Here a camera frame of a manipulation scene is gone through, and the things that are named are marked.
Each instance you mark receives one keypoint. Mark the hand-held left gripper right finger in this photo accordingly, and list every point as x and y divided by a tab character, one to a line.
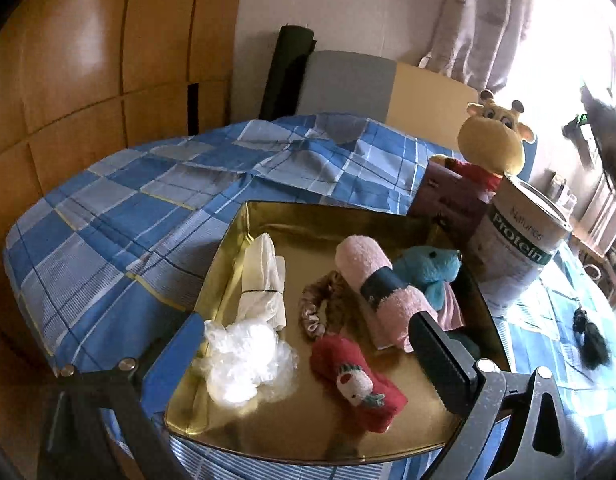
437	360

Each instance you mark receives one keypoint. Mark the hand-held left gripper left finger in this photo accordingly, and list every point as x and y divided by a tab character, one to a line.
173	355

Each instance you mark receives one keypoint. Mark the red sock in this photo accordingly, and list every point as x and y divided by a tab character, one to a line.
348	365

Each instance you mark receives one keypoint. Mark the blue plush toy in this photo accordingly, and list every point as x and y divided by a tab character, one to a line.
427	267

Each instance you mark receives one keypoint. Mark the pink towel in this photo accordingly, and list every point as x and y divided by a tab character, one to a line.
358	260

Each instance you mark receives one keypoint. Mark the gold metal tin tray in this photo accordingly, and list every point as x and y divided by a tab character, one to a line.
313	410

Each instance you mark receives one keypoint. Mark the clear plastic bag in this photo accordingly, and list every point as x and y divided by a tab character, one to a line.
243	360

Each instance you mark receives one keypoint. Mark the cluttered wooden desk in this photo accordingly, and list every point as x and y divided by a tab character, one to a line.
602	230

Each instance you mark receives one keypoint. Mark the white tied cloth bundle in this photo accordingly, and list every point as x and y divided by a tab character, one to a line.
260	280

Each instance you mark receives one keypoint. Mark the yellow giraffe plush toy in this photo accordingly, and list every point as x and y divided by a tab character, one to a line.
490	140

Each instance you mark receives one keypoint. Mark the pink satin scrunchie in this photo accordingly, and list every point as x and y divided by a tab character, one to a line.
313	317

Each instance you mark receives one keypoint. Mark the white powder can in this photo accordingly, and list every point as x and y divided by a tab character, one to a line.
512	250

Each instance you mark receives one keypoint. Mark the blue plaid bedsheet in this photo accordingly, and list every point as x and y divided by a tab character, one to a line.
138	220

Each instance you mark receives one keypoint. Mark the dark tassel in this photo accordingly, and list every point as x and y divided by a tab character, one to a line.
595	342

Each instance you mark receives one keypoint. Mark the pink cardboard box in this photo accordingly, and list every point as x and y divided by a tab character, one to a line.
452	200

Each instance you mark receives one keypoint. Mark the light curtain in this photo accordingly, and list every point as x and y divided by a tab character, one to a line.
487	15

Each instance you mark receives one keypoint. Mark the wooden wardrobe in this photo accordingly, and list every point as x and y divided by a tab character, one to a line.
88	85

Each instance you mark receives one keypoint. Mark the black rolled mat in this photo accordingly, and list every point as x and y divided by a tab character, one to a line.
288	70

